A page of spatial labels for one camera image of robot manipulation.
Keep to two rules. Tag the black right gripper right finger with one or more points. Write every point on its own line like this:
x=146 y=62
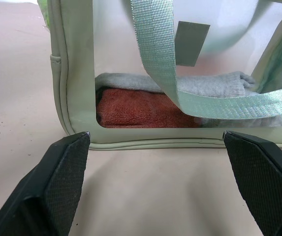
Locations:
x=261 y=186

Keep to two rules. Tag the pale green transparent bag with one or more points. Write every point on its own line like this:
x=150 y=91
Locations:
x=79 y=73

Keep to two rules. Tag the grey knitted cloth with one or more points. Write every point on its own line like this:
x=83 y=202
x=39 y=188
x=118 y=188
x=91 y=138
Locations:
x=204 y=86

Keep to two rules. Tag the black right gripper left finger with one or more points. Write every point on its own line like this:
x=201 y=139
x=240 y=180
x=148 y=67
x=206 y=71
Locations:
x=52 y=186

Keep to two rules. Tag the rust red towel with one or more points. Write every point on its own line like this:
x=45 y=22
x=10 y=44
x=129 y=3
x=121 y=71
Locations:
x=140 y=110

